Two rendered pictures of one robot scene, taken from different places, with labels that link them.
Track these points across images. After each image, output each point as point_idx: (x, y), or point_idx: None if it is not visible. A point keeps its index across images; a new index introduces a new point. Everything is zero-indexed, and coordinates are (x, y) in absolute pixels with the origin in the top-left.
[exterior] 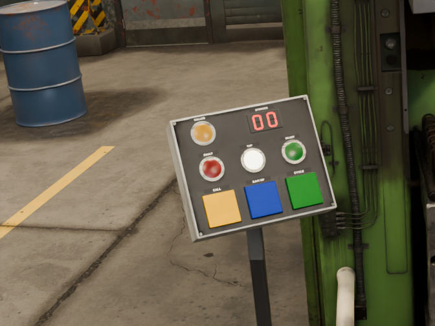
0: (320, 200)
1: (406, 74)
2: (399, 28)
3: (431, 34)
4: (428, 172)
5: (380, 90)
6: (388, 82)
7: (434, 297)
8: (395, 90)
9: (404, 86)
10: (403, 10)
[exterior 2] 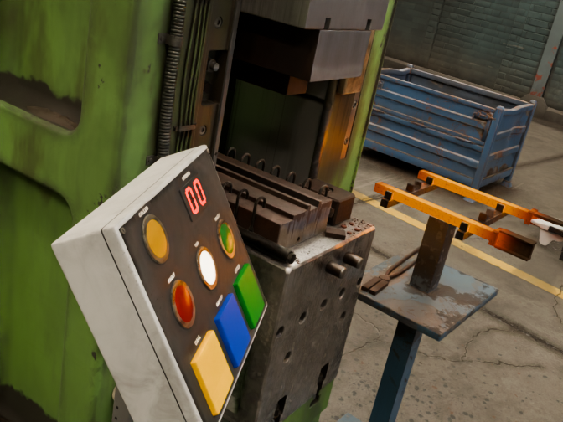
0: (263, 303)
1: (224, 106)
2: (228, 44)
3: (260, 56)
4: (242, 229)
5: (196, 129)
6: (204, 118)
7: (269, 374)
8: (208, 129)
9: (220, 123)
10: (238, 20)
